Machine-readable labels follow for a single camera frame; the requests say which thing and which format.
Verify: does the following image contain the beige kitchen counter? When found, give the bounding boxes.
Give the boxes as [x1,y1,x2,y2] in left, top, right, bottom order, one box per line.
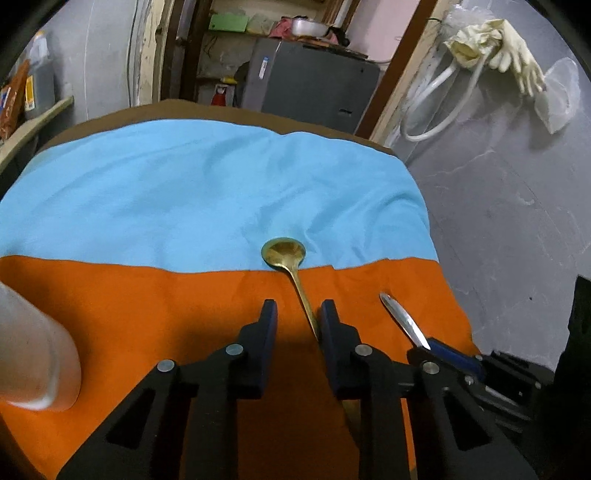
[0,95,75,176]

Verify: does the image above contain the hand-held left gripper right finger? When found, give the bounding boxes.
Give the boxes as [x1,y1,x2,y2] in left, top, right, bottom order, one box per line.
[320,299,539,480]

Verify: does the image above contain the orange snack packet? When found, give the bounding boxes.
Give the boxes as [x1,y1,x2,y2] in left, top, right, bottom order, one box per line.
[0,60,31,141]

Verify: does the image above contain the metal pot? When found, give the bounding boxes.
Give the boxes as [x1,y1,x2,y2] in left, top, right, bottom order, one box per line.
[290,17,331,38]

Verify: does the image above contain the orange cloth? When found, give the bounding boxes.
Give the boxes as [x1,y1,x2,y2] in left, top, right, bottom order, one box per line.
[0,255,478,480]

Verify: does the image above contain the wooden door frame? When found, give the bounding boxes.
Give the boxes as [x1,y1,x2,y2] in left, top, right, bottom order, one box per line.
[129,0,439,139]

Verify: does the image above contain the white plastic utensil holder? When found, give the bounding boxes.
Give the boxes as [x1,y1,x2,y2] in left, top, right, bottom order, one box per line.
[0,281,83,412]

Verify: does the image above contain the clear hanging plastic bag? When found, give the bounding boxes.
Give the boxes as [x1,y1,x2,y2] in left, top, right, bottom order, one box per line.
[536,58,581,134]

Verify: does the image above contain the gold spoon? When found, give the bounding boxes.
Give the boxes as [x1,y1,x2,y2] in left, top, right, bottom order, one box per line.
[261,237,363,435]

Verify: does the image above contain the wooden shelf unit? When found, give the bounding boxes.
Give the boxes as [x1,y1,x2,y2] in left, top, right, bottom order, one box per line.
[175,0,259,104]

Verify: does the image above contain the green box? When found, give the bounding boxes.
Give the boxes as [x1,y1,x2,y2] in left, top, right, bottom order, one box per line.
[208,13,250,33]

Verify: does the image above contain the white hose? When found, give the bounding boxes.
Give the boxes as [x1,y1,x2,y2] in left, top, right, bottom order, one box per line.
[399,65,485,143]

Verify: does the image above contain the cream rubber gloves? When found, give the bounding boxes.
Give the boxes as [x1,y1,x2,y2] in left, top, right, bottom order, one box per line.
[443,19,546,97]

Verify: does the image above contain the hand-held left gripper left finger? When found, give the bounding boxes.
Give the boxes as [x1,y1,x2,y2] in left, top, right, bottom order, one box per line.
[58,299,279,480]

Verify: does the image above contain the grey refrigerator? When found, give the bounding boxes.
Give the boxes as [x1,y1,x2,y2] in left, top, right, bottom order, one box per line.
[240,37,382,134]

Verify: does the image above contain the silver metal knife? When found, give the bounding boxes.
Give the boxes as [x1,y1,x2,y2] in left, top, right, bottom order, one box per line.
[379,292,432,350]

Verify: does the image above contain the large dark liquid jug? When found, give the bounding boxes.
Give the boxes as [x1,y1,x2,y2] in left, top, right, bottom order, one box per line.
[23,30,56,121]

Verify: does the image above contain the person's black clothing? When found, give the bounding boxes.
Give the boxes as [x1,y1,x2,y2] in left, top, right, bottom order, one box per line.
[551,274,591,480]

